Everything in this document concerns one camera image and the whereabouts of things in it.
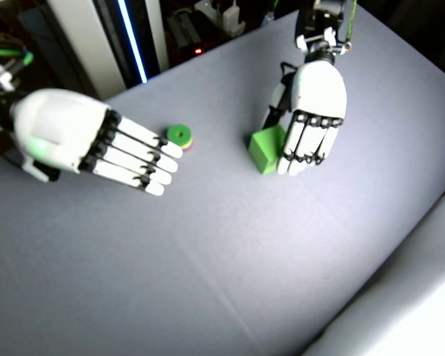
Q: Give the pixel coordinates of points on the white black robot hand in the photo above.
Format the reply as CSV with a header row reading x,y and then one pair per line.
x,y
319,96
59,122

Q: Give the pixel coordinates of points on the green cube block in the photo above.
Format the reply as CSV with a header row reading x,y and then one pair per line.
x,y
263,148

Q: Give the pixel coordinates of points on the white cabinet panel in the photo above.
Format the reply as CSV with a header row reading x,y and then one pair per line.
x,y
85,44

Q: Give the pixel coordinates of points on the blue light strip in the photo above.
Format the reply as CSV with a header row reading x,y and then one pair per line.
x,y
133,41

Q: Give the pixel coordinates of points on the white power adapter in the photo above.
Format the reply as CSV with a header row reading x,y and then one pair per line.
x,y
226,16

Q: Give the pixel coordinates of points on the black device with red light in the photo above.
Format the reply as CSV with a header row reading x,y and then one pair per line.
x,y
200,50

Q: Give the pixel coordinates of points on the grey table cloth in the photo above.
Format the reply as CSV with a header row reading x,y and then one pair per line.
x,y
207,241

